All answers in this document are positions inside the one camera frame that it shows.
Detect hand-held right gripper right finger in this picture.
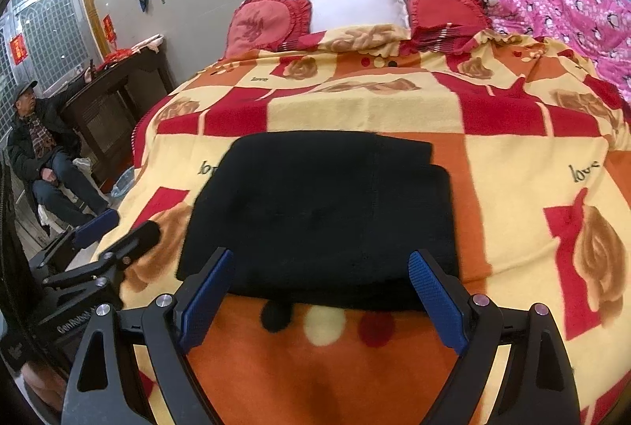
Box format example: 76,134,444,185
407,249,582,425

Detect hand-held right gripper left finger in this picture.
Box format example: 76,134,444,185
60,247,236,425

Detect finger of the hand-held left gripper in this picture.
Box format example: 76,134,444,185
30,209,120,270
44,222,161,290

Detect black pants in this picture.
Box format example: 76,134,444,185
176,131,461,312

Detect person's left hand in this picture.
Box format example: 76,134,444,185
20,358,70,408

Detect blue plastic bag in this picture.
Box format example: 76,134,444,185
109,167,136,199

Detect white chair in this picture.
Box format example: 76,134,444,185
15,156,106,238

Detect dark wooden desk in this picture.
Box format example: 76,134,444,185
60,36,175,186

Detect checkered rose printed blanket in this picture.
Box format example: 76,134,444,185
93,24,631,425

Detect red cloth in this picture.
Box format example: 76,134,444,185
96,49,131,71

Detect pale pink cloth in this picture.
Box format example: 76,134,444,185
131,35,163,53

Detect metal grille window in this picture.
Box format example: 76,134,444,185
0,0,97,120

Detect pale red heart pillow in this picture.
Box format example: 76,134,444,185
224,0,312,59

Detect deep red heart pillow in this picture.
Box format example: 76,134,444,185
405,0,494,53

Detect white pillow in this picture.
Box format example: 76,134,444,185
298,0,412,34

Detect pink printed quilt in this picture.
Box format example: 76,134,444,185
457,0,631,103

